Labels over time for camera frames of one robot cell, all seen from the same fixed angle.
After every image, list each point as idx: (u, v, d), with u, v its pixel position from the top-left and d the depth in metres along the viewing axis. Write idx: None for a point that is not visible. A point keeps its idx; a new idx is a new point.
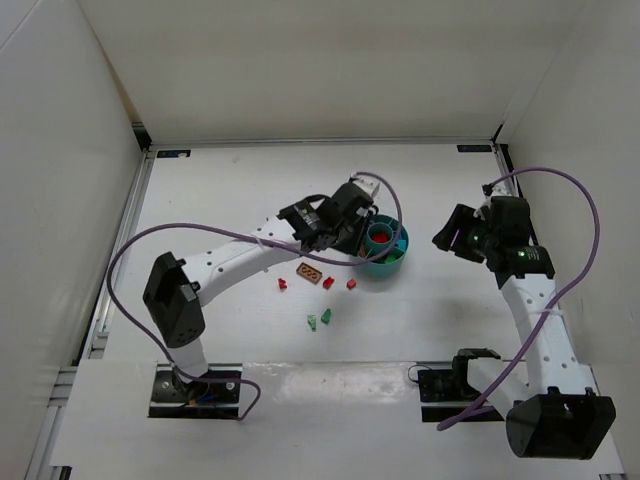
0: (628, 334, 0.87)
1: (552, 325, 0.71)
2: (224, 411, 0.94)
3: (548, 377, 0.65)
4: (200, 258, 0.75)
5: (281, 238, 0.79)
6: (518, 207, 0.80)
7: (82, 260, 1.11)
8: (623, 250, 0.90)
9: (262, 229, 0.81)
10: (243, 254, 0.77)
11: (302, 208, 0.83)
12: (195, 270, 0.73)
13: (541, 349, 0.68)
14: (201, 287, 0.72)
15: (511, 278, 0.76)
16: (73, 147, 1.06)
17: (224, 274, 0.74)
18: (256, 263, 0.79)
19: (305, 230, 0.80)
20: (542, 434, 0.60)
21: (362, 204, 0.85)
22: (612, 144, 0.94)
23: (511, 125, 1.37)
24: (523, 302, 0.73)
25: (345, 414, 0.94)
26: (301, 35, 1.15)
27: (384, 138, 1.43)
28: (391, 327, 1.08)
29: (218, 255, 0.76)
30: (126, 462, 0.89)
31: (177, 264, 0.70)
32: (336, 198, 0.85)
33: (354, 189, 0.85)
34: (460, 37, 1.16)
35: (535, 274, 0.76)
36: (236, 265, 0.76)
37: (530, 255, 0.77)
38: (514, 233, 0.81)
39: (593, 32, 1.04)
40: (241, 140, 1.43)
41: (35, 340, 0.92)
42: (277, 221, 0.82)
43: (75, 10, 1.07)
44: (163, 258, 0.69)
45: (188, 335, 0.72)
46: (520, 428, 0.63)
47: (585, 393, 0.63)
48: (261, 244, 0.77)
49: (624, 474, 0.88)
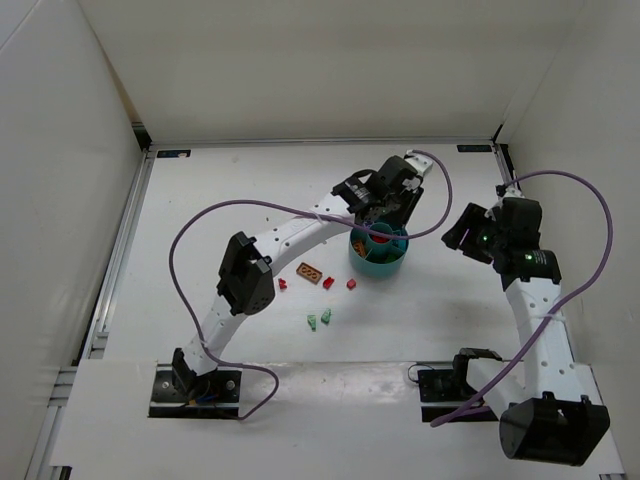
0: (628, 335, 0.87)
1: (552, 330, 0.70)
2: (224, 411, 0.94)
3: (544, 382, 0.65)
4: (268, 235, 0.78)
5: (339, 212, 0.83)
6: (530, 210, 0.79)
7: (82, 261, 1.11)
8: (624, 249, 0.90)
9: (319, 205, 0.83)
10: (308, 228, 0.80)
11: (353, 183, 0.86)
12: (265, 246, 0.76)
13: (539, 354, 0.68)
14: (272, 260, 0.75)
15: (517, 281, 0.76)
16: (74, 147, 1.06)
17: (290, 248, 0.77)
18: (316, 237, 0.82)
19: (358, 203, 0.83)
20: (535, 438, 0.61)
21: (408, 176, 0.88)
22: (612, 144, 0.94)
23: (511, 124, 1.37)
24: (526, 305, 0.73)
25: (345, 414, 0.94)
26: (301, 35, 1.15)
27: (384, 138, 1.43)
28: (392, 326, 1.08)
29: (284, 232, 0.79)
30: (126, 462, 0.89)
31: (249, 241, 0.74)
32: (383, 172, 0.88)
33: (399, 162, 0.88)
34: (460, 37, 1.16)
35: (541, 278, 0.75)
36: (299, 240, 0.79)
37: (538, 259, 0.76)
38: (524, 236, 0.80)
39: (593, 31, 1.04)
40: (241, 140, 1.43)
41: (35, 340, 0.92)
42: (332, 196, 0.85)
43: (75, 10, 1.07)
44: (236, 237, 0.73)
45: (260, 304, 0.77)
46: (513, 430, 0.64)
47: (579, 401, 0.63)
48: (321, 218, 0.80)
49: (624, 474, 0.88)
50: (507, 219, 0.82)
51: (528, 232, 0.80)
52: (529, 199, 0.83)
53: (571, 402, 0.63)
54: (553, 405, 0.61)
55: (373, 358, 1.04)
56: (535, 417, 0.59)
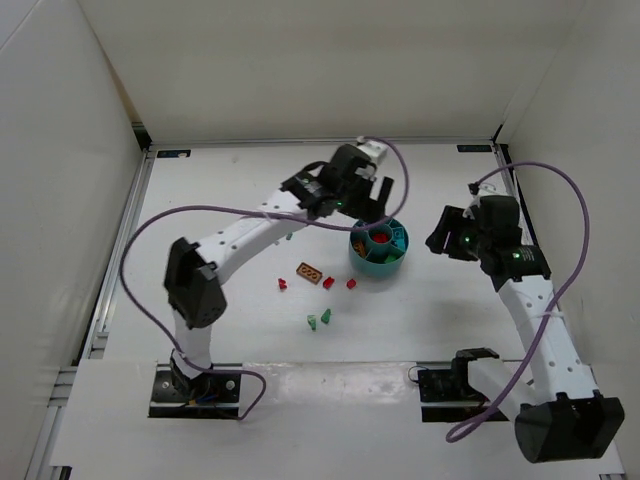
0: (627, 335, 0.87)
1: (554, 328, 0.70)
2: (224, 410, 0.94)
3: (554, 383, 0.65)
4: (212, 239, 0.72)
5: (288, 208, 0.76)
6: (508, 207, 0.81)
7: (82, 261, 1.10)
8: (623, 248, 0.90)
9: (267, 203, 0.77)
10: (255, 228, 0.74)
11: (303, 177, 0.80)
12: (209, 250, 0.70)
13: (546, 355, 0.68)
14: (218, 266, 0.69)
15: (508, 281, 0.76)
16: (74, 146, 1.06)
17: (237, 250, 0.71)
18: (267, 237, 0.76)
19: (309, 197, 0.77)
20: (555, 438, 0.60)
21: (361, 164, 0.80)
22: (611, 144, 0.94)
23: (511, 124, 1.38)
24: (524, 306, 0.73)
25: (345, 413, 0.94)
26: (301, 35, 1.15)
27: (383, 137, 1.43)
28: (392, 326, 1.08)
29: (230, 235, 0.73)
30: (126, 462, 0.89)
31: (192, 247, 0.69)
32: (335, 163, 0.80)
33: (351, 151, 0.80)
34: (459, 37, 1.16)
35: (532, 276, 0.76)
36: (248, 242, 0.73)
37: (525, 255, 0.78)
38: (508, 234, 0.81)
39: (593, 32, 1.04)
40: (241, 140, 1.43)
41: (35, 340, 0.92)
42: (280, 193, 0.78)
43: (75, 9, 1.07)
44: (178, 243, 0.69)
45: (213, 315, 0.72)
46: (530, 429, 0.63)
47: (593, 396, 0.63)
48: (269, 216, 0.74)
49: (624, 474, 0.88)
50: (488, 218, 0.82)
51: (511, 230, 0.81)
52: (501, 195, 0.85)
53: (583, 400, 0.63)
54: (570, 406, 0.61)
55: (373, 358, 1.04)
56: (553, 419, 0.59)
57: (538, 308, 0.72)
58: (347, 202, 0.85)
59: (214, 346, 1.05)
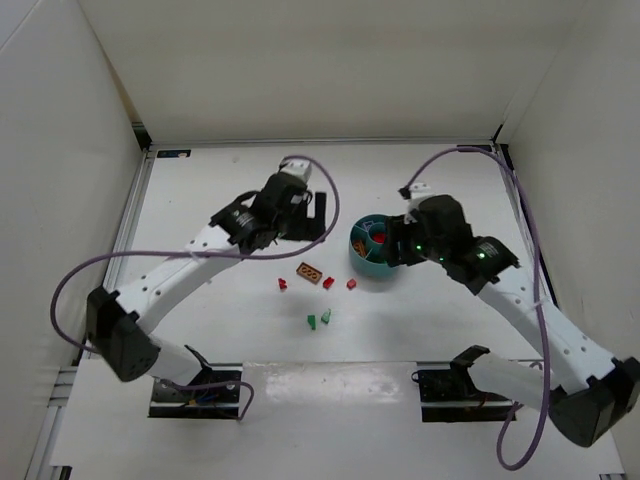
0: (628, 335, 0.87)
1: (550, 314, 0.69)
2: (224, 410, 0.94)
3: (577, 371, 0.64)
4: (134, 285, 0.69)
5: (218, 246, 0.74)
6: (453, 211, 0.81)
7: (82, 261, 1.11)
8: (623, 248, 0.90)
9: (196, 240, 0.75)
10: (182, 270, 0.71)
11: (234, 208, 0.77)
12: (130, 299, 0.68)
13: (557, 345, 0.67)
14: (140, 315, 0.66)
15: (489, 285, 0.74)
16: (74, 147, 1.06)
17: (162, 296, 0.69)
18: (196, 277, 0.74)
19: (240, 232, 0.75)
20: (603, 419, 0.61)
21: (295, 192, 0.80)
22: (611, 144, 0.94)
23: (511, 124, 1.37)
24: (514, 304, 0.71)
25: (344, 414, 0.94)
26: (301, 34, 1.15)
27: (383, 137, 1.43)
28: (392, 325, 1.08)
29: (154, 278, 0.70)
30: (126, 462, 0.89)
31: (111, 297, 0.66)
32: (268, 192, 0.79)
33: (283, 180, 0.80)
34: (460, 36, 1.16)
35: (505, 270, 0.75)
36: (175, 284, 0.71)
37: (489, 252, 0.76)
38: (460, 235, 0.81)
39: (594, 31, 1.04)
40: (241, 140, 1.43)
41: (35, 340, 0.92)
42: (209, 228, 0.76)
43: (75, 9, 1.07)
44: (93, 294, 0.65)
45: (143, 366, 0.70)
46: (573, 418, 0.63)
47: (616, 366, 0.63)
48: (197, 256, 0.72)
49: (624, 474, 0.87)
50: (437, 227, 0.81)
51: (463, 229, 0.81)
52: (436, 196, 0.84)
53: (610, 377, 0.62)
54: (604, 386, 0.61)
55: (373, 358, 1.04)
56: (599, 404, 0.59)
57: (528, 301, 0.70)
58: (282, 230, 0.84)
59: (214, 346, 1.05)
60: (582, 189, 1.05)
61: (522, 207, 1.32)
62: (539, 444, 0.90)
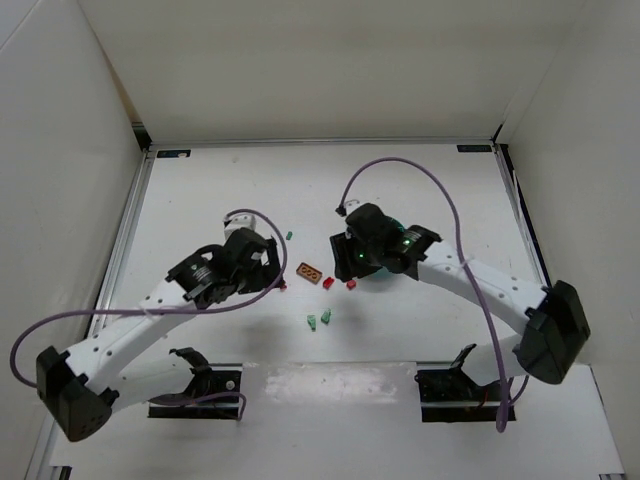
0: (627, 335, 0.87)
1: (478, 268, 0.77)
2: (224, 411, 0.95)
3: (516, 308, 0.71)
4: (86, 346, 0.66)
5: (172, 302, 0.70)
6: (373, 214, 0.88)
7: (82, 261, 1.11)
8: (623, 249, 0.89)
9: (151, 296, 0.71)
10: (136, 328, 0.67)
11: (193, 261, 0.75)
12: (80, 361, 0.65)
13: (493, 293, 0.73)
14: (89, 379, 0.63)
15: (419, 264, 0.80)
16: (74, 147, 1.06)
17: (114, 357, 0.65)
18: (152, 335, 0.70)
19: (198, 285, 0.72)
20: (559, 347, 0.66)
21: (257, 248, 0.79)
22: (610, 144, 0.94)
23: (511, 124, 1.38)
24: (445, 272, 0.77)
25: (344, 414, 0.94)
26: (300, 34, 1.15)
27: (384, 137, 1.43)
28: (391, 324, 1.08)
29: (107, 337, 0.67)
30: (126, 462, 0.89)
31: (59, 359, 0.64)
32: (229, 246, 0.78)
33: (246, 234, 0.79)
34: (459, 36, 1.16)
35: (431, 247, 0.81)
36: (126, 345, 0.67)
37: (414, 237, 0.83)
38: (387, 229, 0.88)
39: (593, 31, 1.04)
40: (241, 140, 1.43)
41: (35, 341, 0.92)
42: (166, 283, 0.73)
43: (74, 9, 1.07)
44: (42, 356, 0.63)
45: (95, 424, 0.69)
46: (541, 362, 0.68)
47: (546, 293, 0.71)
48: (150, 313, 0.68)
49: (624, 474, 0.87)
50: (362, 232, 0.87)
51: (387, 224, 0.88)
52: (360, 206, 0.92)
53: (544, 302, 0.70)
54: (542, 313, 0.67)
55: (373, 357, 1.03)
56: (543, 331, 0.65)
57: (456, 263, 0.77)
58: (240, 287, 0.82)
59: (214, 346, 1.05)
60: (581, 189, 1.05)
61: (522, 208, 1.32)
62: (539, 444, 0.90)
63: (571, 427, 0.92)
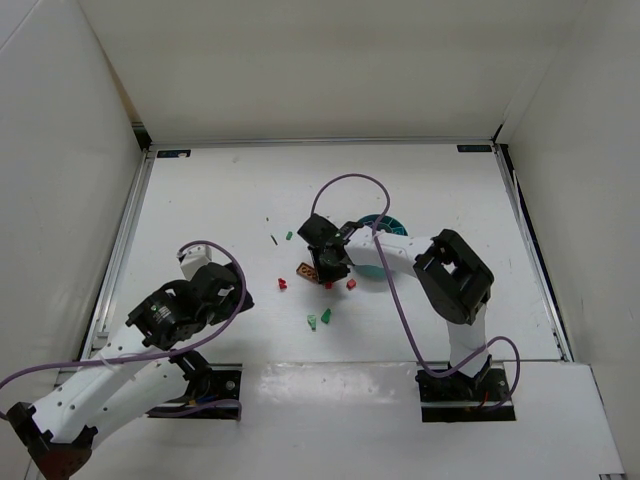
0: (628, 335, 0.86)
1: (386, 237, 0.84)
2: (224, 411, 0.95)
3: (411, 258, 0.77)
4: (50, 399, 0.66)
5: (134, 350, 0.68)
6: (313, 218, 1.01)
7: (82, 261, 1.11)
8: (623, 247, 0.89)
9: (111, 343, 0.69)
10: (96, 381, 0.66)
11: (154, 301, 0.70)
12: (45, 416, 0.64)
13: (394, 252, 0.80)
14: (55, 434, 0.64)
15: (345, 246, 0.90)
16: (74, 147, 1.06)
17: (78, 410, 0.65)
18: (118, 381, 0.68)
19: (161, 326, 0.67)
20: (452, 284, 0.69)
21: (224, 284, 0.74)
22: (610, 144, 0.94)
23: (511, 124, 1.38)
24: (363, 247, 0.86)
25: (344, 413, 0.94)
26: (301, 34, 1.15)
27: (384, 137, 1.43)
28: (391, 323, 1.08)
29: (69, 390, 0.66)
30: (126, 463, 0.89)
31: (27, 414, 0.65)
32: (194, 282, 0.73)
33: (212, 270, 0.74)
34: (459, 37, 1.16)
35: (355, 231, 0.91)
36: (90, 397, 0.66)
37: (344, 230, 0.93)
38: (327, 233, 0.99)
39: (593, 31, 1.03)
40: (241, 140, 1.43)
41: (35, 341, 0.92)
42: (127, 327, 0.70)
43: (74, 9, 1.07)
44: (10, 412, 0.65)
45: (77, 464, 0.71)
46: (445, 302, 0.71)
47: (434, 241, 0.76)
48: (109, 364, 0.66)
49: (624, 474, 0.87)
50: (308, 236, 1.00)
51: (328, 229, 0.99)
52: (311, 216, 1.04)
53: (434, 250, 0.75)
54: (427, 257, 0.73)
55: (372, 358, 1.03)
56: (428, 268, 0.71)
57: (369, 236, 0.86)
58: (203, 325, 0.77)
59: (214, 346, 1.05)
60: (580, 189, 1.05)
61: (522, 207, 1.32)
62: (537, 444, 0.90)
63: (570, 426, 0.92)
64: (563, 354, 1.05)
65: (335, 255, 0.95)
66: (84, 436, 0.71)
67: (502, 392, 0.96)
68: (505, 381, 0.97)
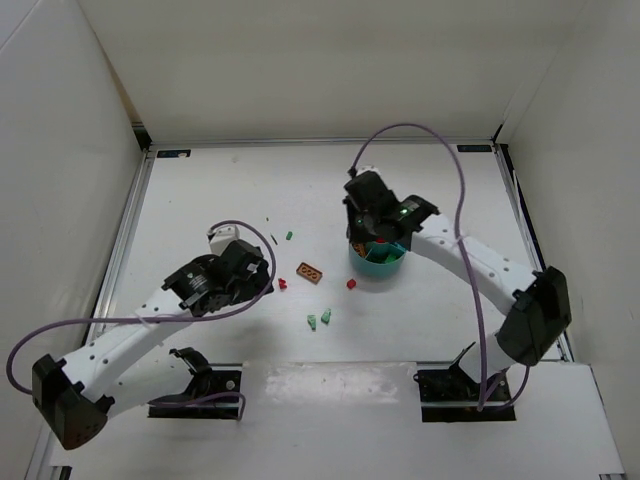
0: (628, 335, 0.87)
1: (473, 246, 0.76)
2: (224, 411, 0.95)
3: (505, 286, 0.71)
4: (81, 354, 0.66)
5: (169, 310, 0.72)
6: (371, 179, 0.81)
7: (82, 260, 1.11)
8: (624, 248, 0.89)
9: (147, 305, 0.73)
10: (131, 337, 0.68)
11: (189, 271, 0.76)
12: (76, 368, 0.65)
13: (484, 271, 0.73)
14: (85, 387, 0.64)
15: (415, 234, 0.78)
16: (74, 147, 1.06)
17: (110, 365, 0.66)
18: (150, 341, 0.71)
19: (195, 293, 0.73)
20: (539, 332, 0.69)
21: (253, 260, 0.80)
22: (610, 145, 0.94)
23: (511, 124, 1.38)
24: (438, 245, 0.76)
25: (344, 413, 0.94)
26: (301, 35, 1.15)
27: (384, 137, 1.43)
28: (391, 324, 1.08)
29: (102, 345, 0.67)
30: (127, 463, 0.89)
31: (57, 365, 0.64)
32: (225, 257, 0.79)
33: (241, 245, 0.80)
34: (459, 36, 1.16)
35: (429, 218, 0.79)
36: (122, 354, 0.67)
37: (413, 208, 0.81)
38: (384, 201, 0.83)
39: (594, 31, 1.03)
40: (241, 140, 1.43)
41: (35, 341, 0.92)
42: (163, 291, 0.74)
43: (74, 9, 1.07)
44: (38, 364, 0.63)
45: (89, 433, 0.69)
46: (518, 342, 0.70)
47: (535, 277, 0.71)
48: (147, 322, 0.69)
49: (624, 474, 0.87)
50: (358, 199, 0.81)
51: (384, 196, 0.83)
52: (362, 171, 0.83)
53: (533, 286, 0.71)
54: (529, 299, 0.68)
55: (373, 358, 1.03)
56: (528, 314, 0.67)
57: (451, 238, 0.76)
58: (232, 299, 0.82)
59: (215, 346, 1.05)
60: (581, 189, 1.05)
61: (522, 207, 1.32)
62: (538, 443, 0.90)
63: (571, 426, 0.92)
64: (563, 354, 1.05)
65: (394, 232, 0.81)
66: (102, 402, 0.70)
67: (502, 392, 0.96)
68: (505, 381, 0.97)
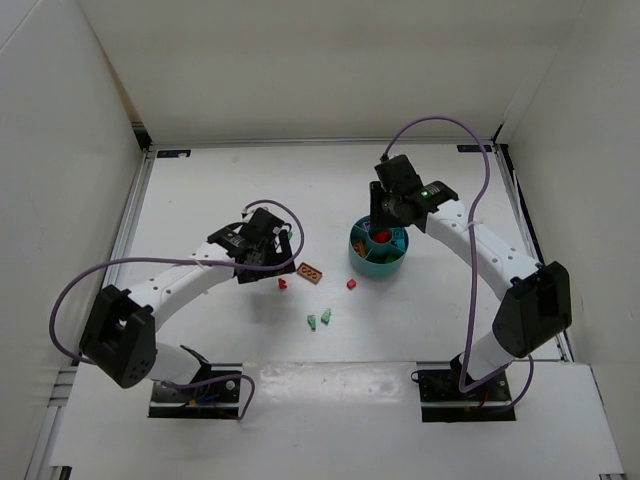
0: (627, 335, 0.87)
1: (483, 233, 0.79)
2: (224, 410, 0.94)
3: (505, 273, 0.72)
4: (144, 285, 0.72)
5: (218, 256, 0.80)
6: (400, 162, 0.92)
7: (82, 260, 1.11)
8: (623, 248, 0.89)
9: (197, 253, 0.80)
10: (188, 274, 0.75)
11: (227, 230, 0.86)
12: (142, 296, 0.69)
13: (487, 256, 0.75)
14: (154, 309, 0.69)
15: (429, 215, 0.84)
16: (74, 146, 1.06)
17: (173, 294, 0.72)
18: (199, 284, 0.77)
19: (238, 246, 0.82)
20: (532, 321, 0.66)
21: (278, 224, 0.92)
22: (610, 145, 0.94)
23: (511, 124, 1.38)
24: (450, 227, 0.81)
25: (344, 413, 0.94)
26: (300, 35, 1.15)
27: (383, 137, 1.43)
28: (391, 324, 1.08)
29: (163, 279, 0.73)
30: (126, 463, 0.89)
31: (124, 292, 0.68)
32: (254, 221, 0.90)
33: (267, 211, 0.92)
34: (459, 36, 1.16)
35: (448, 203, 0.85)
36: (181, 288, 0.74)
37: (432, 191, 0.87)
38: (408, 183, 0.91)
39: (594, 30, 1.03)
40: (241, 140, 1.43)
41: (35, 340, 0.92)
42: (208, 244, 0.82)
43: (74, 9, 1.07)
44: (102, 294, 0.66)
45: (141, 371, 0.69)
46: (511, 330, 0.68)
47: (537, 271, 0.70)
48: (201, 263, 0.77)
49: (624, 474, 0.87)
50: (386, 178, 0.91)
51: (411, 179, 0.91)
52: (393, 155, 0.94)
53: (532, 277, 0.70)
54: (526, 286, 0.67)
55: (372, 358, 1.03)
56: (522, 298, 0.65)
57: (463, 222, 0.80)
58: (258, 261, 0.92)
59: (215, 346, 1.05)
60: (581, 189, 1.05)
61: (522, 207, 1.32)
62: (538, 443, 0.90)
63: (572, 426, 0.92)
64: (563, 354, 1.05)
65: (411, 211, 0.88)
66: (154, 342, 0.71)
67: (502, 392, 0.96)
68: (505, 381, 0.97)
